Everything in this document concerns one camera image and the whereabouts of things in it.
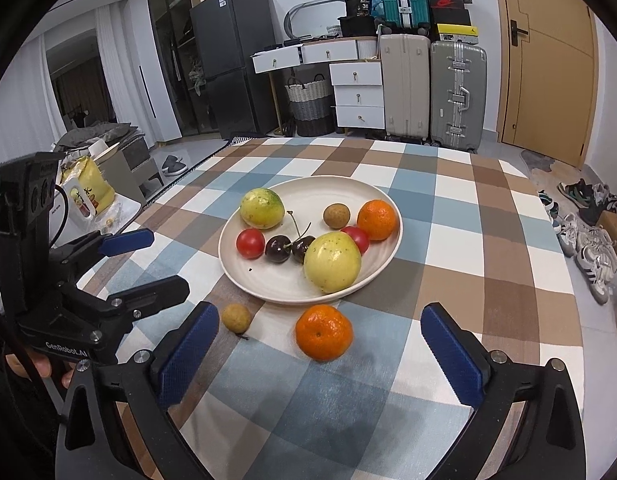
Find brown longan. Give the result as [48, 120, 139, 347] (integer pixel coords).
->
[220, 304, 252, 335]
[323, 203, 351, 230]

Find checkered tablecloth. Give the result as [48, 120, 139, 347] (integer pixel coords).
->
[81, 138, 584, 479]

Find beige suitcase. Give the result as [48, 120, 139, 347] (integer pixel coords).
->
[379, 34, 430, 142]

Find black refrigerator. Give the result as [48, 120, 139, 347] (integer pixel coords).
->
[190, 0, 278, 139]

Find wooden door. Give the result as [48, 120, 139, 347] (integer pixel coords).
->
[497, 0, 598, 168]

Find green yellow passion fruit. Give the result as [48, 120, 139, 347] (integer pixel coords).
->
[239, 188, 286, 230]

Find cream round plate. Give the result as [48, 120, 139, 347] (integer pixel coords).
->
[216, 174, 405, 307]

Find left hand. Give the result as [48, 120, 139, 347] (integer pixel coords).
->
[6, 349, 74, 389]

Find dark cherry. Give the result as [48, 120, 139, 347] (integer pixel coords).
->
[291, 226, 315, 263]
[264, 210, 300, 264]

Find white drawer cabinet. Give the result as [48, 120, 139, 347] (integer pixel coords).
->
[251, 36, 386, 130]

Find silver suitcase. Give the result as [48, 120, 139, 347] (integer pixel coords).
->
[430, 41, 487, 153]

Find stacked shoe boxes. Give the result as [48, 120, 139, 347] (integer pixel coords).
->
[428, 0, 479, 44]

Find brown longan on table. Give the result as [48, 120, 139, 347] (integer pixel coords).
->
[220, 304, 252, 335]

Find large yellow passion fruit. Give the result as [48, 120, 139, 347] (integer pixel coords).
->
[303, 232, 362, 294]

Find orange mandarin on table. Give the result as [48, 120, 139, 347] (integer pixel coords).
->
[294, 304, 354, 362]

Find red cherry tomato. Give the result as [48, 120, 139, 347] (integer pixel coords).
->
[236, 228, 266, 260]
[341, 226, 371, 255]

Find woven laundry basket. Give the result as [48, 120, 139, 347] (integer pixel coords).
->
[284, 74, 337, 138]

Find orange mandarin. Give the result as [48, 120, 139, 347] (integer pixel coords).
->
[294, 304, 354, 362]
[356, 200, 397, 242]

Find yellow snack bag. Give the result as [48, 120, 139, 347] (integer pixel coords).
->
[61, 156, 115, 214]

